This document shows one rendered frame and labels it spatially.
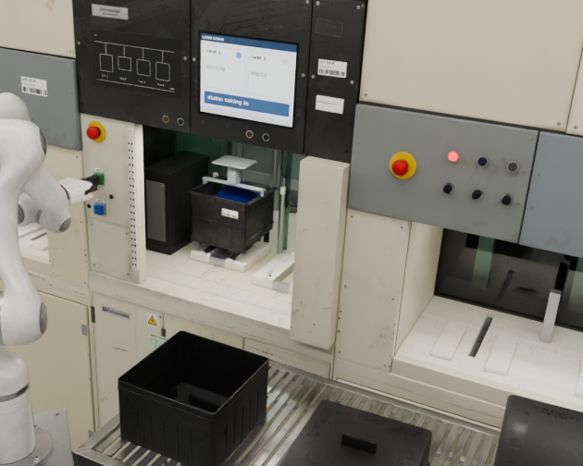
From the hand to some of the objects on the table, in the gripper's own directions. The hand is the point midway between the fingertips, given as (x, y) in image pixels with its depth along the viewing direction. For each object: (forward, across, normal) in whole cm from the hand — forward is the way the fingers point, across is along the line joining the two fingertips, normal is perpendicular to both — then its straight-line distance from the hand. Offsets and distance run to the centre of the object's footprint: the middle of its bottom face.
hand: (93, 181), depth 224 cm
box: (-33, -148, +44) cm, 158 cm away
